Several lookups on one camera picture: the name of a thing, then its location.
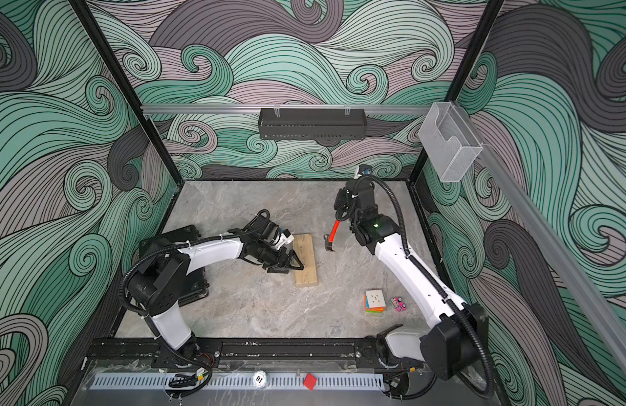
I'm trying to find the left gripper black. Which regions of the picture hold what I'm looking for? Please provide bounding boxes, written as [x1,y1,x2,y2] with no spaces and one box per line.
[254,243,304,273]

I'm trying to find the wooden block with nails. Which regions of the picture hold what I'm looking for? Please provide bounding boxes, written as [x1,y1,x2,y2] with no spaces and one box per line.
[293,233,318,288]

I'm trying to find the claw hammer red black handle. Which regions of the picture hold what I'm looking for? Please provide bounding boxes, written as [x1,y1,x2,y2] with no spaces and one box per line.
[324,220,341,252]

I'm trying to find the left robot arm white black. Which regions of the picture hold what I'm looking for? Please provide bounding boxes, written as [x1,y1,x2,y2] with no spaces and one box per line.
[118,211,304,361]

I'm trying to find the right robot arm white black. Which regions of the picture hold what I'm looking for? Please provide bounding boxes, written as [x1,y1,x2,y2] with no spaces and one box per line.
[334,175,494,383]

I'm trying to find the black case on table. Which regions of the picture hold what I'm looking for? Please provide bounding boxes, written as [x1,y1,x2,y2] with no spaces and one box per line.
[137,224,211,308]

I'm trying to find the colourful puzzle cube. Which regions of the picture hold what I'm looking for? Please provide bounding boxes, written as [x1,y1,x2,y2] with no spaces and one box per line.
[364,289,387,313]

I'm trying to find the small pink toy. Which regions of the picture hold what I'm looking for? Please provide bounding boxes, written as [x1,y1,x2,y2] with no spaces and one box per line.
[391,297,407,312]

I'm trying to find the small red cube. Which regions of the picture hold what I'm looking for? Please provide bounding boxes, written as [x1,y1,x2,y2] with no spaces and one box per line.
[303,374,318,391]

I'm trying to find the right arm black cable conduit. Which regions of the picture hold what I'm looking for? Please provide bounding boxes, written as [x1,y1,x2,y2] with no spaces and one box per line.
[352,174,497,399]

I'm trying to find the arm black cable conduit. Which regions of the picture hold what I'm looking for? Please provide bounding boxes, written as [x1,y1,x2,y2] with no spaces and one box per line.
[118,209,272,399]
[352,174,497,399]

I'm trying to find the aluminium rail back wall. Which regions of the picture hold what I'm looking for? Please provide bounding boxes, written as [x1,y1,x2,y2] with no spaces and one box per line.
[141,103,431,116]

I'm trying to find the aluminium rail wall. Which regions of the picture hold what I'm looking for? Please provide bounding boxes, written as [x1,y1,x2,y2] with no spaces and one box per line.
[451,103,626,377]
[141,103,431,116]

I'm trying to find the clear plastic wall bin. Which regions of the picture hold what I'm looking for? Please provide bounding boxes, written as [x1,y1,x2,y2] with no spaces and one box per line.
[418,101,483,183]

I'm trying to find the black perforated wall shelf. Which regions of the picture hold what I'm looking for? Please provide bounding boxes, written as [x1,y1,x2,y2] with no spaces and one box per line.
[258,108,368,141]

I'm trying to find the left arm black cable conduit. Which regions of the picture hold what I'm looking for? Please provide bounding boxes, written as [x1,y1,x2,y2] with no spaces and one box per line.
[118,209,272,399]

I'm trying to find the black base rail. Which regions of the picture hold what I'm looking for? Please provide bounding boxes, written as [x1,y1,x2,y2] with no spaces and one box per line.
[83,337,497,369]

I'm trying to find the white slotted cable duct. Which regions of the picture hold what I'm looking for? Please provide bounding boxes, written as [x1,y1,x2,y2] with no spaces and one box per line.
[88,372,385,392]

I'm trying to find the aluminium rail right wall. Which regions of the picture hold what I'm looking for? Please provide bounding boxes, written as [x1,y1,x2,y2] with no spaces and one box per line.
[451,103,626,377]

